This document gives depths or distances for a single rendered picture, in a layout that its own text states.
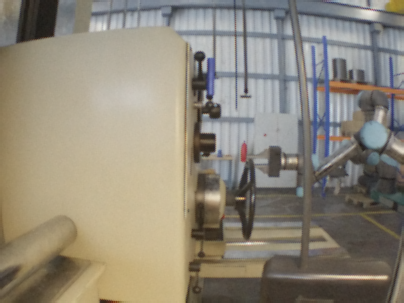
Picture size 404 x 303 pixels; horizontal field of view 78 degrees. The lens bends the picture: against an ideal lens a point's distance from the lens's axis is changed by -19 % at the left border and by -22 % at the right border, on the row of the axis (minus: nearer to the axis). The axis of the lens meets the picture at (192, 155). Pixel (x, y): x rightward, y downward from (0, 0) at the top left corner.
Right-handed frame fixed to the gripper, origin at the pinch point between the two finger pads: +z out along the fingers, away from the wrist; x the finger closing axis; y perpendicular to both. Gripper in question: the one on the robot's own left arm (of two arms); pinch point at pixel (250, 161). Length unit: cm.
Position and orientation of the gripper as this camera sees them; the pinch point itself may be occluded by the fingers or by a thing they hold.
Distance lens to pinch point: 132.7
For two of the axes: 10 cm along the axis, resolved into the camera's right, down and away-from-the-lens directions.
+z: -10.0, -0.2, 0.8
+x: -0.1, 9.7, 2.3
